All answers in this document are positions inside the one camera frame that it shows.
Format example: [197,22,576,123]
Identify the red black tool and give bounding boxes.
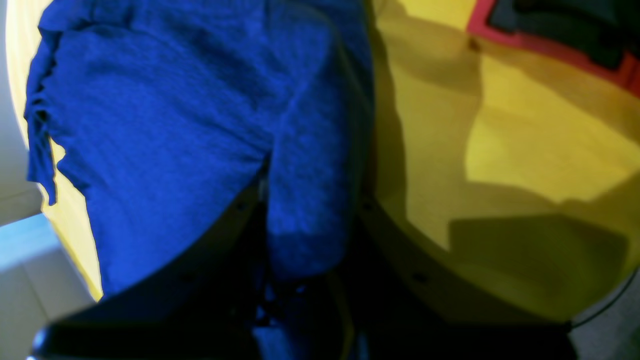
[467,0,640,96]

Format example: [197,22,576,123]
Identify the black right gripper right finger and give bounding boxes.
[345,197,578,360]

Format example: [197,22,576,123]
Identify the blue T-shirt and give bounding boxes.
[24,0,376,360]

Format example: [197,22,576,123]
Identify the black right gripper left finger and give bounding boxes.
[30,184,265,360]

